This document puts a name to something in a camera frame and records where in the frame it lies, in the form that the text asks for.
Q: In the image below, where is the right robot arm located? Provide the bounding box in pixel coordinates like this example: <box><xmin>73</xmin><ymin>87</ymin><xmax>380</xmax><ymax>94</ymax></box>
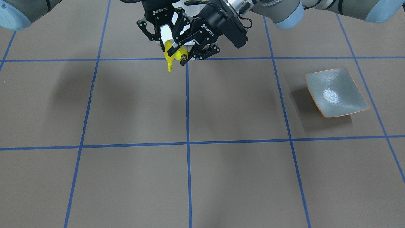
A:
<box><xmin>0</xmin><ymin>0</ymin><xmax>178</xmax><ymax>52</ymax></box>

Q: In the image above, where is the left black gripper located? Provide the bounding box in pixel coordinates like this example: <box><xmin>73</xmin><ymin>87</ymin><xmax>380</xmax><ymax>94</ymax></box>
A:
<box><xmin>175</xmin><ymin>0</ymin><xmax>248</xmax><ymax>66</ymax></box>

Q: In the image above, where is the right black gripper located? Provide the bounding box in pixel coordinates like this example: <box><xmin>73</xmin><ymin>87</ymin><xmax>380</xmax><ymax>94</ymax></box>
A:
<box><xmin>137</xmin><ymin>0</ymin><xmax>192</xmax><ymax>57</ymax></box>

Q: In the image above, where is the grey square plate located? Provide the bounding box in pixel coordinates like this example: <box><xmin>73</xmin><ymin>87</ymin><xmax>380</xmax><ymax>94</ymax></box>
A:
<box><xmin>305</xmin><ymin>67</ymin><xmax>370</xmax><ymax>118</ymax></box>

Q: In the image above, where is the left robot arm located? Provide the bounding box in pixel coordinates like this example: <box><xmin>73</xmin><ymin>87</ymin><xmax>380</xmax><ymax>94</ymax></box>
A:
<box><xmin>167</xmin><ymin>0</ymin><xmax>404</xmax><ymax>66</ymax></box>

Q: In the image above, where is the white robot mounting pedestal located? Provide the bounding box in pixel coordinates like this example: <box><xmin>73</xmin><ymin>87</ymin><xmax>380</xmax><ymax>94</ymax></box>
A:
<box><xmin>156</xmin><ymin>7</ymin><xmax>194</xmax><ymax>51</ymax></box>

